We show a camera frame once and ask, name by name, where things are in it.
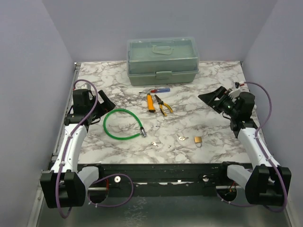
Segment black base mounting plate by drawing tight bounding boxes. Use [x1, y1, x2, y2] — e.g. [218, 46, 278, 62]
[78, 162, 251, 198]

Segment yellow black pliers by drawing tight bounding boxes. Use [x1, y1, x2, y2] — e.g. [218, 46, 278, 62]
[154, 95, 173, 116]

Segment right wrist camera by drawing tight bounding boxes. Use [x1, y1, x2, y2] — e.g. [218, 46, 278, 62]
[228, 81, 245, 99]

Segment green translucent plastic toolbox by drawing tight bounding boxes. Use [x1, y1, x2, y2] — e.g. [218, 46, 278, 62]
[126, 37, 200, 86]

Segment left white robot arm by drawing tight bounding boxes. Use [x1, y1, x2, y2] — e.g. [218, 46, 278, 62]
[40, 89, 115, 209]

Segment orange utility knife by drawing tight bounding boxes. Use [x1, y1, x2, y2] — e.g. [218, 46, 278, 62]
[147, 94, 156, 113]

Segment brass padlock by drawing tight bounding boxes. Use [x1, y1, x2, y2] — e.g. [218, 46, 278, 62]
[194, 136, 203, 148]

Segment left aluminium rail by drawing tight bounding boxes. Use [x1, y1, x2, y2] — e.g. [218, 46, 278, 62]
[51, 62, 81, 162]

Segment green cable lock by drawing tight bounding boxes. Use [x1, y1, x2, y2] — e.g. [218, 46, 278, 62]
[103, 109, 147, 140]

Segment red blue screwdriver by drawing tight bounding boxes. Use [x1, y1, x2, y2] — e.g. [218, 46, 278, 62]
[139, 88, 170, 94]

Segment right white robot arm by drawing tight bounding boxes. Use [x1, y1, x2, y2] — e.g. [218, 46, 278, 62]
[198, 86, 292, 208]

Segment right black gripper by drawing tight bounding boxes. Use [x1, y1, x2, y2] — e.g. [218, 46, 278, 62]
[199, 86, 240, 118]

